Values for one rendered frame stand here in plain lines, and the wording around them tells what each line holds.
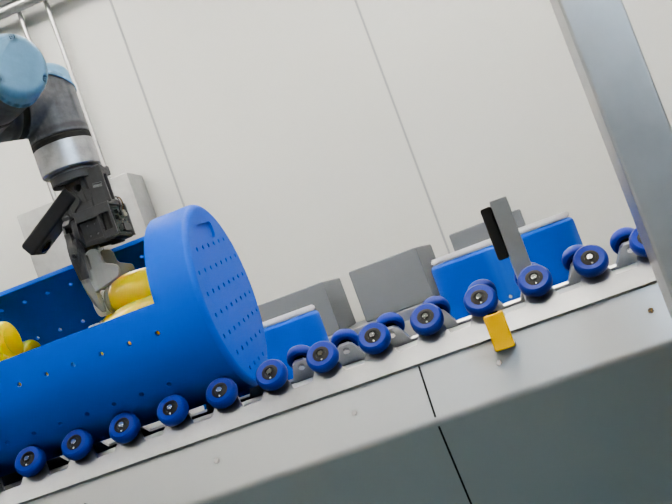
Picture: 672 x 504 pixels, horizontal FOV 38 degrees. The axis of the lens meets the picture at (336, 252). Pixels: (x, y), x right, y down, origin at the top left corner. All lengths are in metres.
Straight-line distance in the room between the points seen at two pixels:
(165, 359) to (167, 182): 3.59
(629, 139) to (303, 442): 0.58
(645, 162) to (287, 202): 3.78
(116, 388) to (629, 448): 0.69
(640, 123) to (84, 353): 0.78
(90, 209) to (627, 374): 0.79
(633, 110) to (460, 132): 3.65
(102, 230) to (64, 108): 0.19
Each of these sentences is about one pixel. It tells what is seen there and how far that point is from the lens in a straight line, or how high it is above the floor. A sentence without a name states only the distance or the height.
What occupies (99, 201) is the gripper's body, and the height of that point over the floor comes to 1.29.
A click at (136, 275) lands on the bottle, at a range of 1.45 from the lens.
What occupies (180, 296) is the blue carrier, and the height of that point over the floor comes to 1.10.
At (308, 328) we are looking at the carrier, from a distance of 1.86.
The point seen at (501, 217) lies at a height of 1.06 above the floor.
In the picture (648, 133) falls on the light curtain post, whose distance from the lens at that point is 1.04.
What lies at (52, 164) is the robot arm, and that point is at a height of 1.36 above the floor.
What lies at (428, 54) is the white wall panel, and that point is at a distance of 4.73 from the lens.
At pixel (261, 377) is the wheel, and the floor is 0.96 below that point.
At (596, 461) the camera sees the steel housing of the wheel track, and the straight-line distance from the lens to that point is 1.32.
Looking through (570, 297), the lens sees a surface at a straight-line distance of 1.28.
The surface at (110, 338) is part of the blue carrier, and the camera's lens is 1.35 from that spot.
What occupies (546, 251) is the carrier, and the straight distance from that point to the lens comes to 1.75.
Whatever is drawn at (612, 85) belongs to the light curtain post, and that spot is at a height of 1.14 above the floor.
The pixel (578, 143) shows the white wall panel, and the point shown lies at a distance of 4.68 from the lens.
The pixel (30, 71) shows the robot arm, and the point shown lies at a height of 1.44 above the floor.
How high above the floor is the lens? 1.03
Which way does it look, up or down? 3 degrees up
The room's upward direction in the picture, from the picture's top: 20 degrees counter-clockwise
